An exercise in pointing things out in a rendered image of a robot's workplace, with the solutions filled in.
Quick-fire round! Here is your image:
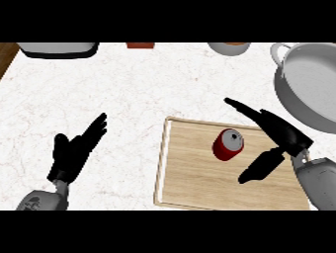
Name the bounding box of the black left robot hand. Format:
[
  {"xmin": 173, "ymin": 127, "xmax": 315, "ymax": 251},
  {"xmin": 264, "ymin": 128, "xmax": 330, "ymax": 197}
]
[{"xmin": 46, "ymin": 112, "xmax": 110, "ymax": 185}]

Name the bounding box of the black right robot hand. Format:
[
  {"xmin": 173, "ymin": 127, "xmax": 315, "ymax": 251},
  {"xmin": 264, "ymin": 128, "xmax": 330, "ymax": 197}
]
[{"xmin": 224, "ymin": 97, "xmax": 315, "ymax": 185}]

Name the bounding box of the red can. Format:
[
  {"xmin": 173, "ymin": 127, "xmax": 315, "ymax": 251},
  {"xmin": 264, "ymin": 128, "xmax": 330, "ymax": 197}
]
[{"xmin": 210, "ymin": 127, "xmax": 247, "ymax": 162}]

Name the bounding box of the grey metal pot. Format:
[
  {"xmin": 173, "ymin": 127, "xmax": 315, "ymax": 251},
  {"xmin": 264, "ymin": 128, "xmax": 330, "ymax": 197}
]
[{"xmin": 270, "ymin": 42, "xmax": 336, "ymax": 135}]

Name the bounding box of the pale wooden tray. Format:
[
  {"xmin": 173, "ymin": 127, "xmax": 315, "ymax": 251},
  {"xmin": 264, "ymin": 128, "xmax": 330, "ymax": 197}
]
[{"xmin": 154, "ymin": 116, "xmax": 314, "ymax": 211}]

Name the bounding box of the grey bowl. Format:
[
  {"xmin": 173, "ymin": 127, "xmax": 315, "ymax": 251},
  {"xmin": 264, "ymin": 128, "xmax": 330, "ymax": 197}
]
[{"xmin": 206, "ymin": 42, "xmax": 253, "ymax": 57}]

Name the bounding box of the red-brown block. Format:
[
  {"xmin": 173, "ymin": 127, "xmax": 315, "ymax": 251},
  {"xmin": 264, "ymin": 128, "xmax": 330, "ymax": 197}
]
[{"xmin": 126, "ymin": 42, "xmax": 157, "ymax": 49}]

